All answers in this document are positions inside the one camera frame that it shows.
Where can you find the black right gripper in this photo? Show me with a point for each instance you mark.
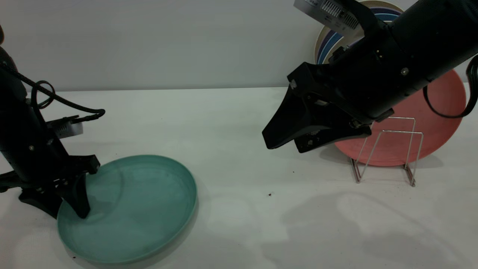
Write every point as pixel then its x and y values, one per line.
pixel 358 82

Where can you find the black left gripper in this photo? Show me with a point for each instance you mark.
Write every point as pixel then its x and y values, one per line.
pixel 37 157

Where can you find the green plate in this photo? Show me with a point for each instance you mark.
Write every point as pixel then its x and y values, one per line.
pixel 142 209

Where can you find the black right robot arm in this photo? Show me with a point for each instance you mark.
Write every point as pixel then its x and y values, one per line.
pixel 440 33

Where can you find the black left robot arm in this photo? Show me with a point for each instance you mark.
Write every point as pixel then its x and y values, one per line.
pixel 15 104

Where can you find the beige plate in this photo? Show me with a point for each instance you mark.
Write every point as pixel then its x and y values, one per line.
pixel 343 44
pixel 318 45

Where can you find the red plate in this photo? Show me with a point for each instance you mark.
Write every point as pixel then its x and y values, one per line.
pixel 440 112

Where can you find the blue plate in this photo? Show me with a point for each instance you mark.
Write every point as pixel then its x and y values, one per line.
pixel 384 17

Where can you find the navy plate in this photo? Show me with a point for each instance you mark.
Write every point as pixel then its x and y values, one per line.
pixel 384 10

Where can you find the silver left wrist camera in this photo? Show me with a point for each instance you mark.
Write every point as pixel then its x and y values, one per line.
pixel 69 129

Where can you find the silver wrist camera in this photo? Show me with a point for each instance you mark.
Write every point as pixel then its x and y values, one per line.
pixel 328 13
pixel 69 129

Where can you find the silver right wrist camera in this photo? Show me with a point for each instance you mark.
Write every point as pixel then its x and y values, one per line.
pixel 328 13

